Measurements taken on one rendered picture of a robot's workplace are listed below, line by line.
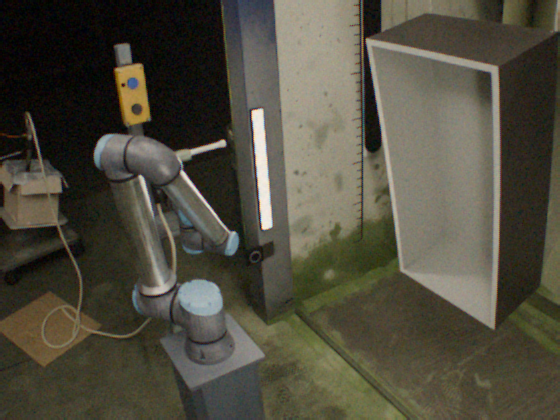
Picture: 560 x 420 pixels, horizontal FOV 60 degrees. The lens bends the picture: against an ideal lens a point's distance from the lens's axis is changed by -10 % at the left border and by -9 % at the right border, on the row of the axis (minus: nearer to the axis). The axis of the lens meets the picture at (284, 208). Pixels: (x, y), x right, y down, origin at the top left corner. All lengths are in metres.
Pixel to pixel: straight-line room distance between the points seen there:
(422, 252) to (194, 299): 1.35
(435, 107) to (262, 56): 0.81
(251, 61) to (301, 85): 0.30
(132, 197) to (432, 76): 1.39
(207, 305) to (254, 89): 1.06
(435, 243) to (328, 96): 0.94
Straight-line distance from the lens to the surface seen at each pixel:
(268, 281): 2.87
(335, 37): 2.61
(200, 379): 1.90
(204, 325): 1.84
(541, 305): 3.19
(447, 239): 2.83
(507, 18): 3.14
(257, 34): 2.38
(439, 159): 2.56
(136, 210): 1.69
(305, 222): 2.82
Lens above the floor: 1.99
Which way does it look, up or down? 28 degrees down
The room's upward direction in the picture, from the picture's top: 4 degrees counter-clockwise
